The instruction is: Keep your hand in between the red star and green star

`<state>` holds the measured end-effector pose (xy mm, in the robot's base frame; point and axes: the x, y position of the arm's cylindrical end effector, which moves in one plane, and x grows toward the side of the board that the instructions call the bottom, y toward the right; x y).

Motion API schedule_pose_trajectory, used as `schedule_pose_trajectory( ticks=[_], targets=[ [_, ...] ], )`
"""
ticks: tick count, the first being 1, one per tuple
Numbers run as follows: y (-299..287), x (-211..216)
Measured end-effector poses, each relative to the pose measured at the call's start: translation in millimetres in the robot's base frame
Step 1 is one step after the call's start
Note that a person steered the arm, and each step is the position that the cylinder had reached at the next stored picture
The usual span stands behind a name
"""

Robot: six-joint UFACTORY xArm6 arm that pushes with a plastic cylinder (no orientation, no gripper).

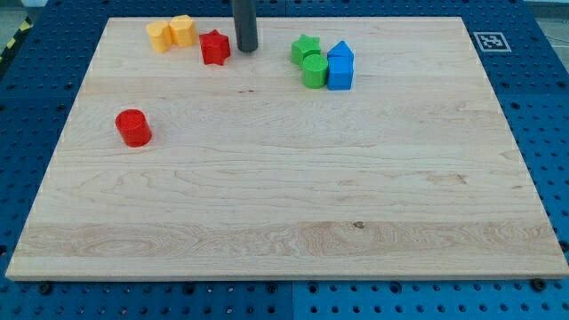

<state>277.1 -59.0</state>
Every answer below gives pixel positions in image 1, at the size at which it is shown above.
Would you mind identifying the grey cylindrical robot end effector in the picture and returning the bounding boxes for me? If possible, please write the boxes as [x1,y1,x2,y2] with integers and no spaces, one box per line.
[231,0,259,53]

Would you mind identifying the yellow rounded block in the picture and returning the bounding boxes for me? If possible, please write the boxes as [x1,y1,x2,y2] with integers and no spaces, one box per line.
[169,15,198,47]

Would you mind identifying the blue cube block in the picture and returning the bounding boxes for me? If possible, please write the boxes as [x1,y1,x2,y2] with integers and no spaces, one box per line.
[327,57,354,91]

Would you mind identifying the green cylinder block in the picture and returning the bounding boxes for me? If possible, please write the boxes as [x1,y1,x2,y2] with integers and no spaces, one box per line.
[301,54,329,89]

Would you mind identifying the green star block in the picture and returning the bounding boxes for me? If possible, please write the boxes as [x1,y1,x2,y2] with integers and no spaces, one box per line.
[291,34,321,66]

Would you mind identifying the white fiducial marker tag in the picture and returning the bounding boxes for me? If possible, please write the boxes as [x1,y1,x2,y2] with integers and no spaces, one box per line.
[473,31,511,52]

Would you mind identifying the red cylinder block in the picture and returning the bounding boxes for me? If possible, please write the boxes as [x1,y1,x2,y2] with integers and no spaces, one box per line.
[115,109,152,148]

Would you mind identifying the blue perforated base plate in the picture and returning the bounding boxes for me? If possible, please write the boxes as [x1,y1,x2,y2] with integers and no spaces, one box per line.
[1,1,568,319]

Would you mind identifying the blue house-shaped block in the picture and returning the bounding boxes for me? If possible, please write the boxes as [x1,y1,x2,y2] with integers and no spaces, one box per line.
[327,41,355,60]

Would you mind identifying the red star block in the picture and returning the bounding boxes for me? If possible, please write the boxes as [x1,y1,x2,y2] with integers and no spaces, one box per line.
[199,29,231,66]

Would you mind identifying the light wooden board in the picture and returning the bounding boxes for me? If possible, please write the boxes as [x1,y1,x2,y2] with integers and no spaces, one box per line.
[6,17,568,282]

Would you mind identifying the yellow heart block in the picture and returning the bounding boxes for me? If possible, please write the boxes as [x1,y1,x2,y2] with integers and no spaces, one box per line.
[146,20,172,53]

